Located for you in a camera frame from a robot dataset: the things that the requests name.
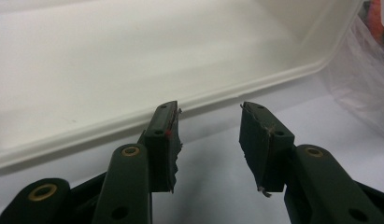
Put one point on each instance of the white plastic bin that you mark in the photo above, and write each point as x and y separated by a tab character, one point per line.
118	62

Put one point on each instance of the clear plastic bag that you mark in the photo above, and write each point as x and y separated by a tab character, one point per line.
361	77

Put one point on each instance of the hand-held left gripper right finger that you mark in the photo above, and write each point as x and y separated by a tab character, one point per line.
261	149

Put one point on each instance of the red chip packet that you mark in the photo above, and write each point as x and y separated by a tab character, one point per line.
375	18

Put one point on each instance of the white table mat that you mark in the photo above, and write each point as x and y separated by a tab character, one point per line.
217	161

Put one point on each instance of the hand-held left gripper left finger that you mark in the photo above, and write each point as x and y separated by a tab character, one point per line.
163	155

